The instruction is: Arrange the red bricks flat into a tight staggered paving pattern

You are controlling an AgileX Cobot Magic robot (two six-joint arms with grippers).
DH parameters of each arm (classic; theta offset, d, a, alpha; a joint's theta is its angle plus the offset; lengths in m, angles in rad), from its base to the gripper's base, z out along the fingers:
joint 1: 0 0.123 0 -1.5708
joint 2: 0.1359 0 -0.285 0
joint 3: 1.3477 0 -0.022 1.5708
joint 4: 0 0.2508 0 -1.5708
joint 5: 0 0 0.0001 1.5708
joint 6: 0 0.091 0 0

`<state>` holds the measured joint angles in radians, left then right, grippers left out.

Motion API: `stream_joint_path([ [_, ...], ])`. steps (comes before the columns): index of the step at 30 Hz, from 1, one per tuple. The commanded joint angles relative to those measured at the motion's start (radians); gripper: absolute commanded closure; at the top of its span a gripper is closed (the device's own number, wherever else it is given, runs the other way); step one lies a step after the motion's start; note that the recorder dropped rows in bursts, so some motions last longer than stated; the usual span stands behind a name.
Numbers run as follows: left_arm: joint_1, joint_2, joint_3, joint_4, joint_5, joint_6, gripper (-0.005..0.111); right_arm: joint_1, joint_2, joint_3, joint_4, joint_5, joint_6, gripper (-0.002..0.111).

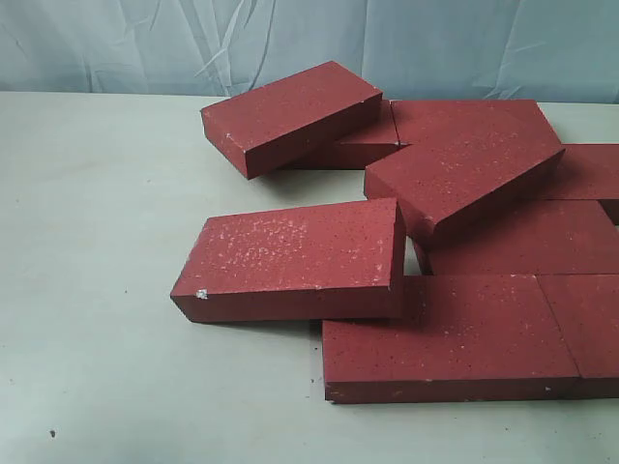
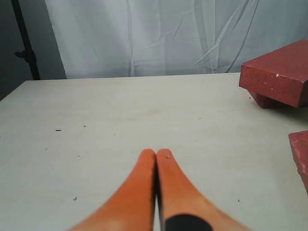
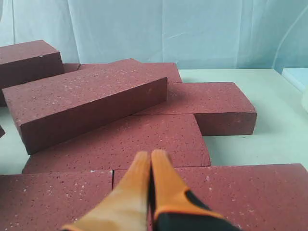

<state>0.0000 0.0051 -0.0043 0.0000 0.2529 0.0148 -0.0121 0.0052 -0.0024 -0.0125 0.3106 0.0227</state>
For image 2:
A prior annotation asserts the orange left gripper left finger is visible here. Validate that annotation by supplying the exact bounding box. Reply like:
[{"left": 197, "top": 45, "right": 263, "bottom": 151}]
[{"left": 71, "top": 149, "right": 156, "bottom": 231}]

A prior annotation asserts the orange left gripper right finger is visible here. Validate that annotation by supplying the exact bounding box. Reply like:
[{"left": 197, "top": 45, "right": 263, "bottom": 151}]
[{"left": 156, "top": 149, "right": 250, "bottom": 231}]

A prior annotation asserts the red brick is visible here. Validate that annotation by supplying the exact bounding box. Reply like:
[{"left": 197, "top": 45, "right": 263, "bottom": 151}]
[
  {"left": 248, "top": 90, "right": 288, "bottom": 109},
  {"left": 239, "top": 39, "right": 308, "bottom": 108},
  {"left": 288, "top": 130, "right": 308, "bottom": 191}
]

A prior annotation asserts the red brick under leaning brick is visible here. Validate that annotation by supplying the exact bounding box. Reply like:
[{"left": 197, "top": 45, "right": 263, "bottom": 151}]
[{"left": 248, "top": 90, "right": 288, "bottom": 109}]

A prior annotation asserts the white fabric backdrop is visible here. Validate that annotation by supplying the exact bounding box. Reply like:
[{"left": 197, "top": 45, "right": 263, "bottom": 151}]
[{"left": 46, "top": 0, "right": 308, "bottom": 78}]

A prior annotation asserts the black stand pole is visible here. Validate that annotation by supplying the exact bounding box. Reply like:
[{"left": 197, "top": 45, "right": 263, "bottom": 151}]
[{"left": 11, "top": 0, "right": 41, "bottom": 80}]

